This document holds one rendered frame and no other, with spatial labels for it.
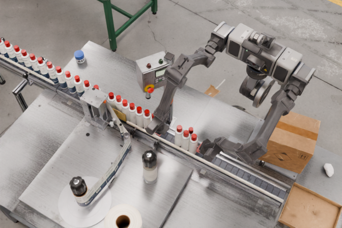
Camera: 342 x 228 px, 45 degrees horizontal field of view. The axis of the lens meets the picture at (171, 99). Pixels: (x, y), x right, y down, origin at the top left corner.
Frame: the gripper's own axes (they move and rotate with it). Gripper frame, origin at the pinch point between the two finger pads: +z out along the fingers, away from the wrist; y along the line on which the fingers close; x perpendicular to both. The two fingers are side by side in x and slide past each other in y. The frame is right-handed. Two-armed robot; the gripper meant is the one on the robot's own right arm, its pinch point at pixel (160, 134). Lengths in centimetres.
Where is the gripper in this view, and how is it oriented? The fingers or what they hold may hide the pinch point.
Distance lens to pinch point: 249.3
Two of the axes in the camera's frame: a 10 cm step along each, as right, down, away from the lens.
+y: 8.7, 4.1, -2.8
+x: 5.0, -7.1, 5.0
